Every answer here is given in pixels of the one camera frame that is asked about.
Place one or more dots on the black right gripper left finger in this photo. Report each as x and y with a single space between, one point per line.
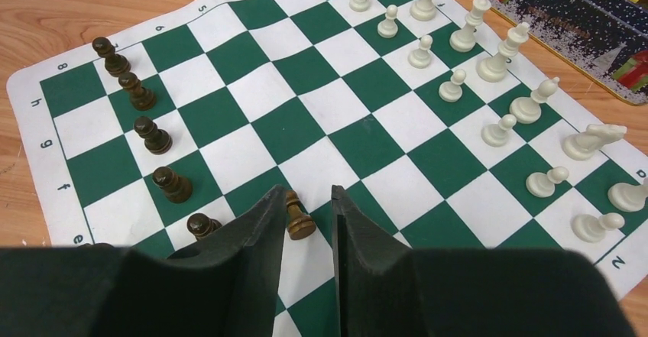
223 285

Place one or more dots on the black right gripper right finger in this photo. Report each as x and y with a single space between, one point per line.
384 288

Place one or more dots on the dark pawn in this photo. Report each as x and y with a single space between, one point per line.
115 63
200 225
140 97
176 188

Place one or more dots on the yellow tin box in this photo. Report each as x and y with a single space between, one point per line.
604 39

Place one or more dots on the dark tall chess piece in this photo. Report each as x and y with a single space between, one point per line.
101 245

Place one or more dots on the green white chess mat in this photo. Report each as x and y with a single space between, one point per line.
307 94

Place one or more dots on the white bishop piece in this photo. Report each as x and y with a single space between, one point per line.
423 10
527 109

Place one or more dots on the white horse knight piece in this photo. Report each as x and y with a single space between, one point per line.
583 145

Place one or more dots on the white king piece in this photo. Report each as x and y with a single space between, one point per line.
493 69

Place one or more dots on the white rook piece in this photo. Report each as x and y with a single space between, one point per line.
627 197

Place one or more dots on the white queen piece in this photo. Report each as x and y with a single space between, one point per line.
464 40

